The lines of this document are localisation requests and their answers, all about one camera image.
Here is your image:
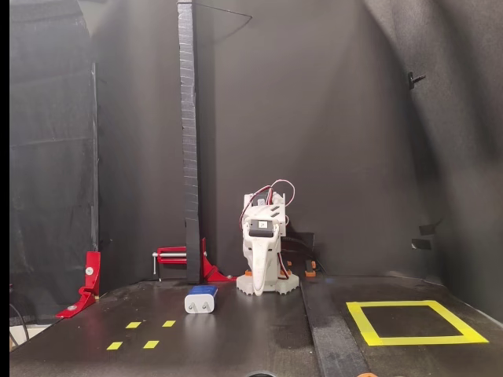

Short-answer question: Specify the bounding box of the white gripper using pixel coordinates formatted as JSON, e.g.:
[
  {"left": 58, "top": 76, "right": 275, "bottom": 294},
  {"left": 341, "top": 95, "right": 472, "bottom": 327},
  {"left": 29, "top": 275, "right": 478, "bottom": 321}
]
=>
[{"left": 243, "top": 218, "right": 283, "bottom": 297}]

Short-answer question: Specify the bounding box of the blue white charger block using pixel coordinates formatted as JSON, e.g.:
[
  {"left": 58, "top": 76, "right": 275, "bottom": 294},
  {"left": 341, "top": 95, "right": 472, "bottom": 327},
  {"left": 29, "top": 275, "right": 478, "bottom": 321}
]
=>
[{"left": 184, "top": 285, "right": 218, "bottom": 315}]

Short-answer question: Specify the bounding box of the red screw clamp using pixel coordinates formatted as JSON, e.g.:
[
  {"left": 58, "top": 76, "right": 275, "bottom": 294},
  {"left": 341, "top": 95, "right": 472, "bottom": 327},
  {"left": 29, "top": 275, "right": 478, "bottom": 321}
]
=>
[{"left": 152, "top": 246, "right": 189, "bottom": 276}]

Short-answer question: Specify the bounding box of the black flat strip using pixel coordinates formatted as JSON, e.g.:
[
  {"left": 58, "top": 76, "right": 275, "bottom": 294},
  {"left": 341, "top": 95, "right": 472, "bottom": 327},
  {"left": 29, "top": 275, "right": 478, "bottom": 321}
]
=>
[{"left": 300, "top": 276, "right": 366, "bottom": 377}]

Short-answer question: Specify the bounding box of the yellow tape square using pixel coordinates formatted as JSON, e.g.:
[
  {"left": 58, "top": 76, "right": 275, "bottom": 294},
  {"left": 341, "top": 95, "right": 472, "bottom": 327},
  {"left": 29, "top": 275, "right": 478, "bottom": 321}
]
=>
[{"left": 345, "top": 300, "right": 490, "bottom": 347}]

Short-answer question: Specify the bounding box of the black mesh curtain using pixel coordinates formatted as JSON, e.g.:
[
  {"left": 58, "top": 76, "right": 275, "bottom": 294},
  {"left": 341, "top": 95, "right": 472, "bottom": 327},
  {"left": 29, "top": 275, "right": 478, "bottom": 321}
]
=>
[{"left": 9, "top": 0, "right": 99, "bottom": 325}]

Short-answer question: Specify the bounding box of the black power cable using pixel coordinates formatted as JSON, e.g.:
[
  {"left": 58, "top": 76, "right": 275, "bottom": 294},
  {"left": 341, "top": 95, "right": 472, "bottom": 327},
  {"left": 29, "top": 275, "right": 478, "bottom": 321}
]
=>
[{"left": 281, "top": 232, "right": 327, "bottom": 276}]

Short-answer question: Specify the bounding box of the tall black post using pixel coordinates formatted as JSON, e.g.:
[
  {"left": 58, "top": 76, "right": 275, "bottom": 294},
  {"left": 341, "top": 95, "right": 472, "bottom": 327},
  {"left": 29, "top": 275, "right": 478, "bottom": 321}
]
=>
[{"left": 176, "top": 0, "right": 204, "bottom": 284}]

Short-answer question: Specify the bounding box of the thin black cable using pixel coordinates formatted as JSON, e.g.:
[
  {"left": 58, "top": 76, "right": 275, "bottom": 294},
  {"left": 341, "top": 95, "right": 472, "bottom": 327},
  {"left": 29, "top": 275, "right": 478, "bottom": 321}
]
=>
[{"left": 9, "top": 302, "right": 31, "bottom": 342}]

